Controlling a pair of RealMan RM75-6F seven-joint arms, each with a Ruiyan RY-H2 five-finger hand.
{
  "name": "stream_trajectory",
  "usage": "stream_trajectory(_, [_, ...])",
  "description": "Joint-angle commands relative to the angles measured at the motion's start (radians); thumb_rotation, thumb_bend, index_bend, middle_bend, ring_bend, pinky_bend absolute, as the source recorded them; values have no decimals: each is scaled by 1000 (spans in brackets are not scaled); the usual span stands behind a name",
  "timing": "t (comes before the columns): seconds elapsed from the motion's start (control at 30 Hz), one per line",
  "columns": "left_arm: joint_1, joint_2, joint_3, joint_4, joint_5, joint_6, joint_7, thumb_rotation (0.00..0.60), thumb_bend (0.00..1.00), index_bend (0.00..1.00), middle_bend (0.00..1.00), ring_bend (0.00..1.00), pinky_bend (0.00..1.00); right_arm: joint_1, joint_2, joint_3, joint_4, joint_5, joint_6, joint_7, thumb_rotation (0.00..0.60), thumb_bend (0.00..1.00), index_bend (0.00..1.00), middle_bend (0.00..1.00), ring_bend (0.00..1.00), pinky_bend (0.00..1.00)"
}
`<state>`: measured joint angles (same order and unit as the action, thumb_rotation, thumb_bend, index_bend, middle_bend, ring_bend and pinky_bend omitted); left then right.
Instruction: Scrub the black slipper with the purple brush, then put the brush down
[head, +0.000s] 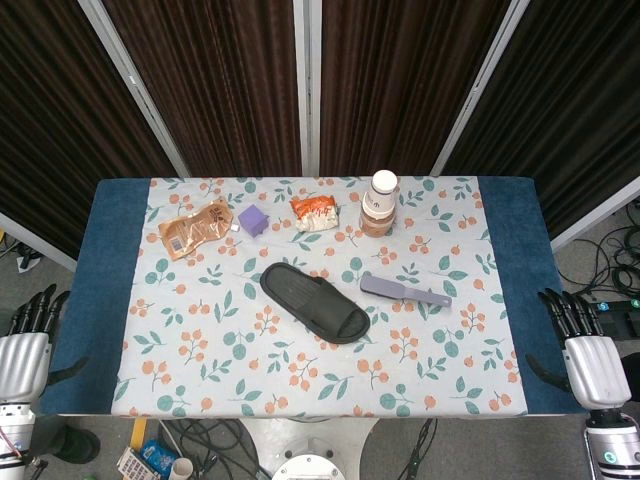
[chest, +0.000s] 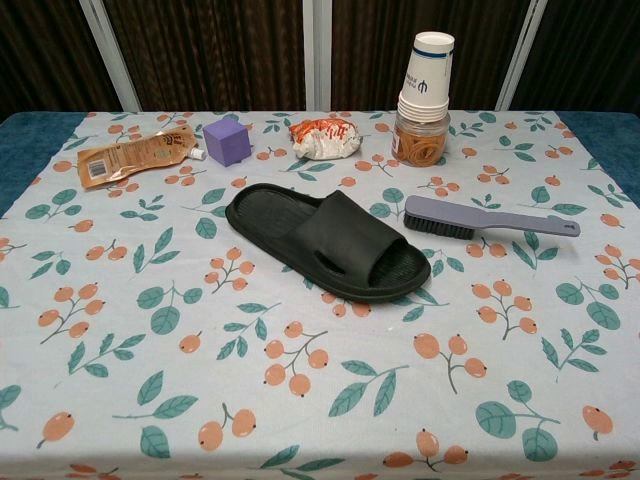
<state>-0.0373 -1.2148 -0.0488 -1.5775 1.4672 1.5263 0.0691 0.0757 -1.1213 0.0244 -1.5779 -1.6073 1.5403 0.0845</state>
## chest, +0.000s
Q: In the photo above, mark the black rubber slide sandal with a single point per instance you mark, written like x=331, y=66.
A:
x=325, y=225

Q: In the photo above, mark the crumpled orange white wrapper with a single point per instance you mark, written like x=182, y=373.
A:
x=325, y=140

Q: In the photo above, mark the floral fruit print tablecloth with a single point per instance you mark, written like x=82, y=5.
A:
x=320, y=375

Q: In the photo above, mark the clear jar of rubber bands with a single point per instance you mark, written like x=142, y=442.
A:
x=420, y=147

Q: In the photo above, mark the purple foam cube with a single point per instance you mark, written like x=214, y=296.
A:
x=225, y=142

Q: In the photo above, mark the white paper cup stack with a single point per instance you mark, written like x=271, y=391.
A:
x=427, y=75

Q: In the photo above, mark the orange spout pouch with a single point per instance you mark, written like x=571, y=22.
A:
x=130, y=157

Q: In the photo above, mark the dark brown ribbed curtain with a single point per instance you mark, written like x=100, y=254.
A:
x=225, y=50

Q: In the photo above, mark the white screen frame post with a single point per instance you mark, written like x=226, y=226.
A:
x=117, y=60
x=520, y=55
x=317, y=50

